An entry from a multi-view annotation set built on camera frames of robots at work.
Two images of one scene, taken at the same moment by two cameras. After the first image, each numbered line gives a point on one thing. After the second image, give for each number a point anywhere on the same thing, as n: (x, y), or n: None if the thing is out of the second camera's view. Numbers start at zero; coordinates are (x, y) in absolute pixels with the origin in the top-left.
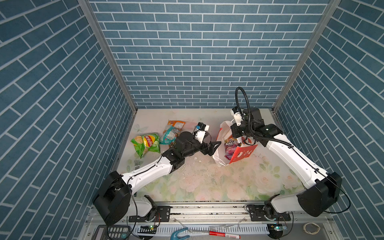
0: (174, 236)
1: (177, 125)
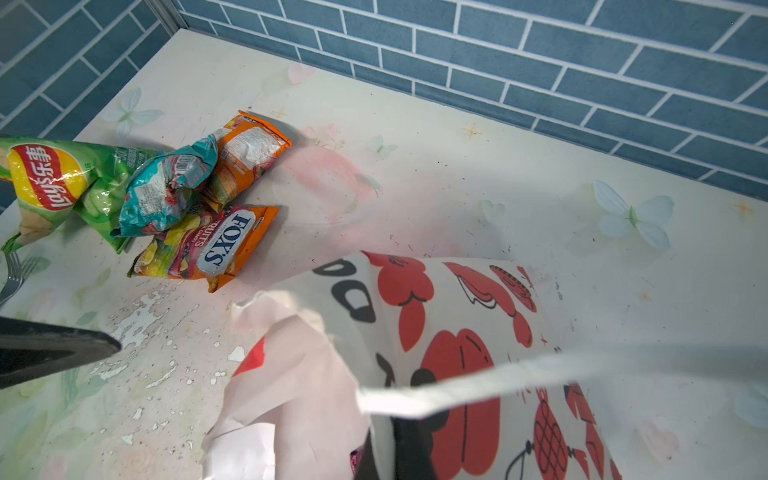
0: None
1: (246, 147)
